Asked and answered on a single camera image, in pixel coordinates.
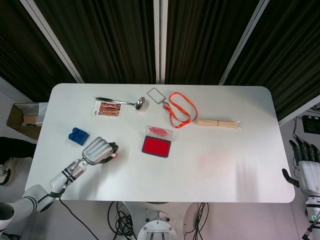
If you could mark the red ink pad clear lid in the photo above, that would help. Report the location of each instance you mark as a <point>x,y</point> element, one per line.
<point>155,146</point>

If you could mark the white slanted frame post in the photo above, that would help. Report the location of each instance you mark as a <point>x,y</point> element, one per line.
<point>53,42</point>
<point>243,42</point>

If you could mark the bag of wooden sticks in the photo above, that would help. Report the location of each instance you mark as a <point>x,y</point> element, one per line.
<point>217,123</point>

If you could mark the open cardboard box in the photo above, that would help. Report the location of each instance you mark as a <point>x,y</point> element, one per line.
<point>17,120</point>

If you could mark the white frame bar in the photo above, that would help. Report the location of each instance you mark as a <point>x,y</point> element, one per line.
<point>297,111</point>

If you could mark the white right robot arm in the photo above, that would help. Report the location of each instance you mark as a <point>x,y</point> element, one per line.
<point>313,205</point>

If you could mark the printed snack packet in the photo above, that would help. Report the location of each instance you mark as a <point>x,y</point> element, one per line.
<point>107,109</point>

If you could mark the white and black shoe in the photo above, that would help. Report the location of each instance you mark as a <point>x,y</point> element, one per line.
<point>7,172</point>

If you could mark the black electronic device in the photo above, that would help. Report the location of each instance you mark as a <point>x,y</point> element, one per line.
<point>311,125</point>

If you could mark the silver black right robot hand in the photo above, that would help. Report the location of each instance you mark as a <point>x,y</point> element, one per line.
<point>310,172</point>

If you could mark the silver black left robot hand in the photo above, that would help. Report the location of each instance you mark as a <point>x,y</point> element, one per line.
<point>96,151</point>

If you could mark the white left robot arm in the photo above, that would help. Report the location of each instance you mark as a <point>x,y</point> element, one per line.
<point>58,181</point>

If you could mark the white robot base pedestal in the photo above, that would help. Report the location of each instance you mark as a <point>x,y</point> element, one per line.
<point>157,225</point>

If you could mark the clear badge holder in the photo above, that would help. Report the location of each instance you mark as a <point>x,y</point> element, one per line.
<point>156,95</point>

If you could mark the white upright frame post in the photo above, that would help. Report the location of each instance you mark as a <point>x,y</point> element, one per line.
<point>160,40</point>

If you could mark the black trouser leg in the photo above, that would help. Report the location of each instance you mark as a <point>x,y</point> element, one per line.
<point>15,147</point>

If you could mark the blue toy building brick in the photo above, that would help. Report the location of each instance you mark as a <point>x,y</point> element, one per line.
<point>78,136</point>

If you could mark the small red white object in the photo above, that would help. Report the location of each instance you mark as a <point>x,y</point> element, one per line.
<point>116,155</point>

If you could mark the dark pleated curtain panel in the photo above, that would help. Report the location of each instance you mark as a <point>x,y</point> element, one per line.
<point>292,50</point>
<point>205,37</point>
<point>17,45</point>
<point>107,37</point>

